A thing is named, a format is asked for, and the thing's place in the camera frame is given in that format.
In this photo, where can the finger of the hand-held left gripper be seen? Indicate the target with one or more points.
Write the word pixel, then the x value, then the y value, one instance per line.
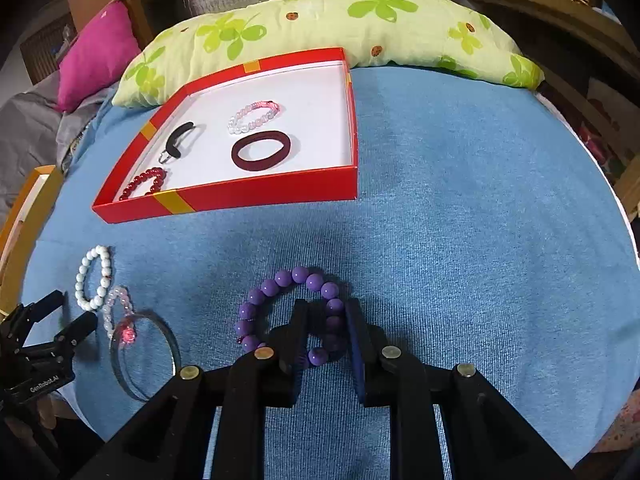
pixel 77 330
pixel 45 305

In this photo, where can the wooden bed frame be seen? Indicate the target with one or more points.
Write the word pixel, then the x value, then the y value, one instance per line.
pixel 565 30

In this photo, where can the green floral pillow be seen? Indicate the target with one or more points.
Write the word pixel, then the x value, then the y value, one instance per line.
pixel 310 30

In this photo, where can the grey cloth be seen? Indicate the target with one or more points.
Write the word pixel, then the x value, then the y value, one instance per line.
pixel 35 125

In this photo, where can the silver metal bangle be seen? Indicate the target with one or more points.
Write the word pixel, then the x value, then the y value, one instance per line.
pixel 120 373

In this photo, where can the orange cardboard box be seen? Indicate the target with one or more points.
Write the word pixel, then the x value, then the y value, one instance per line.
pixel 35 200

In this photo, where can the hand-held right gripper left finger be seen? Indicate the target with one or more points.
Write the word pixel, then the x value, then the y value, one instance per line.
pixel 300 345

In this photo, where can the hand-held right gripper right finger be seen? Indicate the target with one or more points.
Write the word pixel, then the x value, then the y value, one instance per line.
pixel 357 355

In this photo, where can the black hair clip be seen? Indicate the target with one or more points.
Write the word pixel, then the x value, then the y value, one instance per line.
pixel 179 135

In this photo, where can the magenta cushion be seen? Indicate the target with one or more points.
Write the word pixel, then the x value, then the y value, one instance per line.
pixel 95 60

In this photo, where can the red cardboard box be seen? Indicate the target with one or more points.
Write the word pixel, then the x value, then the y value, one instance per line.
pixel 300 110

